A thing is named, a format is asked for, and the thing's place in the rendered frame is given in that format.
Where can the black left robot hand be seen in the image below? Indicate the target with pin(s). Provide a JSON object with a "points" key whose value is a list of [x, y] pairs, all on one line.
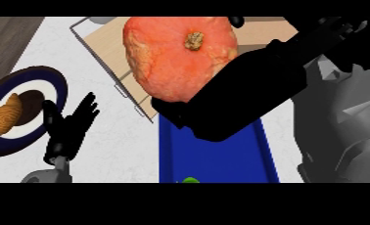
{"points": [[70, 131]]}

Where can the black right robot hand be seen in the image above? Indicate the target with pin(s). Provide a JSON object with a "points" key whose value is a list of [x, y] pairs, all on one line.
{"points": [[246, 95]]}

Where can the orange squash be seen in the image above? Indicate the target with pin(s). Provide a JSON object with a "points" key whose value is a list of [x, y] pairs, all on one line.
{"points": [[169, 62]]}

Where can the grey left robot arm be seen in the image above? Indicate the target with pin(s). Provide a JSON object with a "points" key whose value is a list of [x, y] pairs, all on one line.
{"points": [[51, 175]]}

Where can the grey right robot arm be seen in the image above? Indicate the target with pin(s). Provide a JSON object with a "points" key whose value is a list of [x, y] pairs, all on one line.
{"points": [[332, 121]]}

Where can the blue tray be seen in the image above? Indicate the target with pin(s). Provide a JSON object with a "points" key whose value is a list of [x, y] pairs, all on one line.
{"points": [[217, 160]]}

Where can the dark brown pastry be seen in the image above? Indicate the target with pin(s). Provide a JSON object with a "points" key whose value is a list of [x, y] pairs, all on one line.
{"points": [[32, 105]]}

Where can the brown croissant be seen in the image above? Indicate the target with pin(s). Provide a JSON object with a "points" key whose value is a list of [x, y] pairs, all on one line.
{"points": [[10, 114]]}

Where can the white plate with blue rim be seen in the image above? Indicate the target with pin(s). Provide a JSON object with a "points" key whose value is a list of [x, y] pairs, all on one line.
{"points": [[48, 82]]}

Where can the green vegetable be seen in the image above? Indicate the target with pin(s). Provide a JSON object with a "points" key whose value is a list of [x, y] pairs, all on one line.
{"points": [[190, 180]]}

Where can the pale grey rounded object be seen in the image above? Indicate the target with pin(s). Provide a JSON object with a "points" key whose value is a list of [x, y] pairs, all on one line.
{"points": [[103, 20]]}

